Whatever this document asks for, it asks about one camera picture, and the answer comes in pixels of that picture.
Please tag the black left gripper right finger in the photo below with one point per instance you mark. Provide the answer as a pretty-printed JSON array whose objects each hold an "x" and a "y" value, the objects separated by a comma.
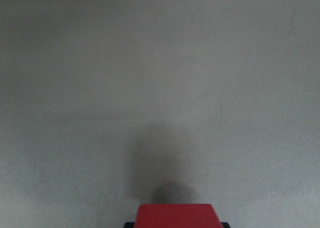
[{"x": 225, "y": 225}]

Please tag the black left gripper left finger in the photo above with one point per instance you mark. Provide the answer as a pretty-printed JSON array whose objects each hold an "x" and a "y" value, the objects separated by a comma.
[{"x": 129, "y": 225}]

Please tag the red block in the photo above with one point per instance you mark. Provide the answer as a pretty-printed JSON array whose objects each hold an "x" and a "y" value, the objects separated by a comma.
[{"x": 177, "y": 215}]

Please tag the brown paper table cover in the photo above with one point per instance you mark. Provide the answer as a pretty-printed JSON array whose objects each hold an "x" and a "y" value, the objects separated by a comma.
[{"x": 109, "y": 104}]

